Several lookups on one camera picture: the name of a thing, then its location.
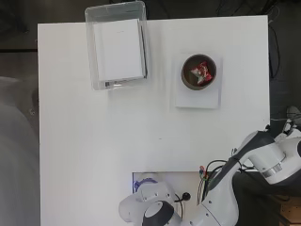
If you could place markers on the clear plastic box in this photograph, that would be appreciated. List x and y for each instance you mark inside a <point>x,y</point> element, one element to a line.
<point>91,47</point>

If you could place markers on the white hanging sheet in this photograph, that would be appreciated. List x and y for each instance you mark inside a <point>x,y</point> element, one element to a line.
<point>15,157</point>

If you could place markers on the red snack packet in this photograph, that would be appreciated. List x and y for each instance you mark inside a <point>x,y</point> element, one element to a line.
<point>202,72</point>

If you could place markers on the white flat box stand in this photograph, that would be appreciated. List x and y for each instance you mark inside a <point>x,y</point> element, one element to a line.
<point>196,100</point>
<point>119,50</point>

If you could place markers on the white seven-joint robot arm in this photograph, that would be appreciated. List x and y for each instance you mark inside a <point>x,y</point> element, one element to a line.
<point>219,194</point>

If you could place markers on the brown round tub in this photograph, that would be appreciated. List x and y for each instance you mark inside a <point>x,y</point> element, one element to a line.
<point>188,80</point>

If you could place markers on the book with dark cover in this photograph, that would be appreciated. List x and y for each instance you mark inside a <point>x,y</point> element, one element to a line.
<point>144,53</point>

